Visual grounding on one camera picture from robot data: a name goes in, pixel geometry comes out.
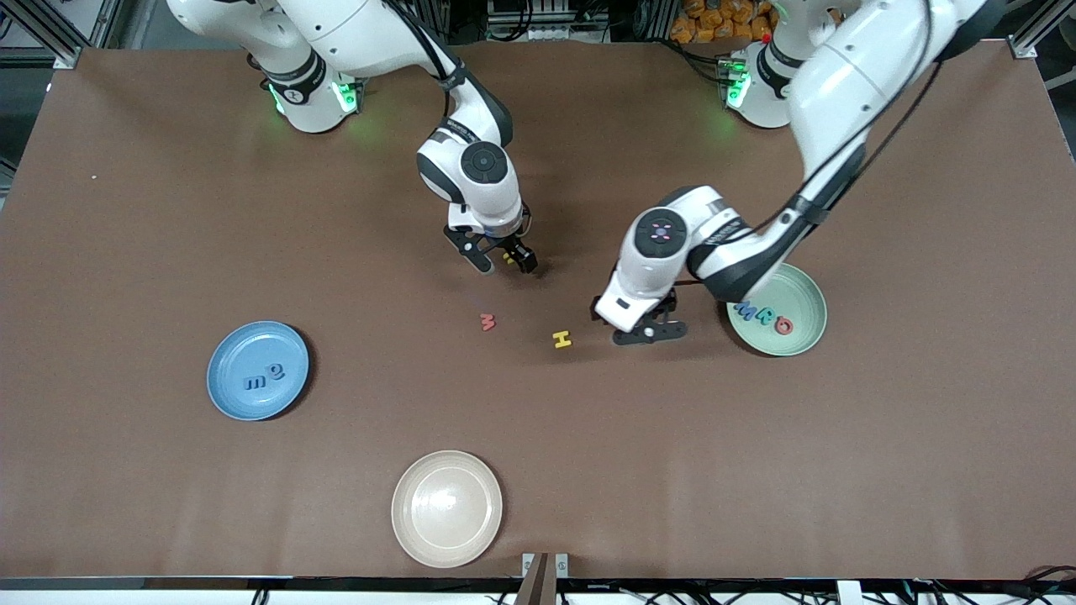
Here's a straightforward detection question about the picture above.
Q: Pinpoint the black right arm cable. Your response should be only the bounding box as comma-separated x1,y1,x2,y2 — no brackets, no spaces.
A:
382,0,463,127

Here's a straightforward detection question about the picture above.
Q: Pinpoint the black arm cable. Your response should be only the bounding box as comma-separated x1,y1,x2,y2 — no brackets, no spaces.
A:
752,0,947,236
382,0,463,127

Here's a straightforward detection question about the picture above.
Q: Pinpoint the orange snack bag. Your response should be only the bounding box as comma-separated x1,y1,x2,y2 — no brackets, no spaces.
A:
670,0,778,43

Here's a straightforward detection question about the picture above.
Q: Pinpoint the green round plate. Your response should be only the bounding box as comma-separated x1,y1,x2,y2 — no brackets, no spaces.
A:
728,263,828,357

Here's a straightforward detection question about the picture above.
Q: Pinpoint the aluminium frame profile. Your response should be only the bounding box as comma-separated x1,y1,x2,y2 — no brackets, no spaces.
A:
0,0,81,70
1009,0,1076,60

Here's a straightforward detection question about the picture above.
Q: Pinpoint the blue round plate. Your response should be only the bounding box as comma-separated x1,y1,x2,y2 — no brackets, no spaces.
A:
206,321,310,422

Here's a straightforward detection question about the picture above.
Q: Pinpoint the beige round plate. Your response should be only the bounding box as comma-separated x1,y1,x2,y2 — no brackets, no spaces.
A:
391,450,504,569

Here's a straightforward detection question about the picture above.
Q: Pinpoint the black equipment rack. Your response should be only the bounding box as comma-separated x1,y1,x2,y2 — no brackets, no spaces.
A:
486,0,610,43

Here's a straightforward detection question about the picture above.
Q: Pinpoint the metal table edge bracket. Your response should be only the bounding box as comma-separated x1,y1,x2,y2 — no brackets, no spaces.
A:
521,552,570,579

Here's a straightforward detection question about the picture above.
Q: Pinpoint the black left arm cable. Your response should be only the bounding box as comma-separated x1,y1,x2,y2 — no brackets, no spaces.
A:
752,0,947,236

